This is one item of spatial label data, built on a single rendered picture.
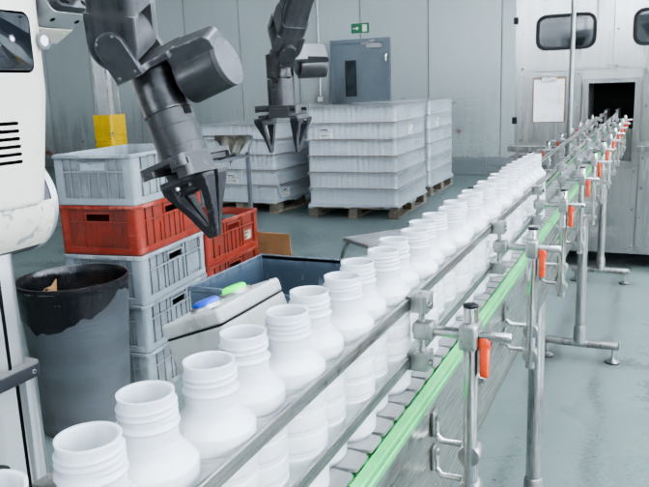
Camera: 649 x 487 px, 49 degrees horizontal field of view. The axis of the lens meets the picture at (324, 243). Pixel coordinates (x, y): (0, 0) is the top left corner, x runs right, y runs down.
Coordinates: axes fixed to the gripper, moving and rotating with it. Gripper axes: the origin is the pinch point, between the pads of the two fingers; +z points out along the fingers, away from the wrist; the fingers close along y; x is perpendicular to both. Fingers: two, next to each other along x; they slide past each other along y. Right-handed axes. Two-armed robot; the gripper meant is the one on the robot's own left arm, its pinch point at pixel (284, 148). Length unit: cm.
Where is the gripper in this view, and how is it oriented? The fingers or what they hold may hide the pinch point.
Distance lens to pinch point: 155.0
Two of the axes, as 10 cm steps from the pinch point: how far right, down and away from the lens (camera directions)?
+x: -4.0, 2.2, -8.9
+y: -9.1, -0.5, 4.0
